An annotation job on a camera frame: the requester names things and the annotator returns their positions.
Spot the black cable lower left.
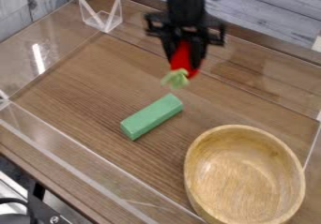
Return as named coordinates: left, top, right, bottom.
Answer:
left=0, top=198, right=42, bottom=224

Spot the black table leg bracket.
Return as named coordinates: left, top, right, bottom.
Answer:
left=28, top=181, right=70, bottom=224

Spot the wooden bowl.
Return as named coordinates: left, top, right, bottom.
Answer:
left=183, top=125, right=306, bottom=224

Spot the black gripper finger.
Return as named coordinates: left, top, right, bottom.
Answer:
left=189, top=37, right=208, bottom=69
left=160, top=34, right=179, bottom=61

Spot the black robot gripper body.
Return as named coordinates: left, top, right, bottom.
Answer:
left=144, top=0, right=226, bottom=46

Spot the green rectangular block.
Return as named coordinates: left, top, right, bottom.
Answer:
left=120, top=94, right=183, bottom=141

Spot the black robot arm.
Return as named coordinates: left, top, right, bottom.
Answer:
left=144, top=0, right=227, bottom=77

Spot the red plush strawberry toy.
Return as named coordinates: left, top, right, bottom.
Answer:
left=160, top=40, right=199, bottom=89

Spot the clear acrylic table enclosure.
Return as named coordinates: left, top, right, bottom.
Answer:
left=0, top=0, right=321, bottom=224

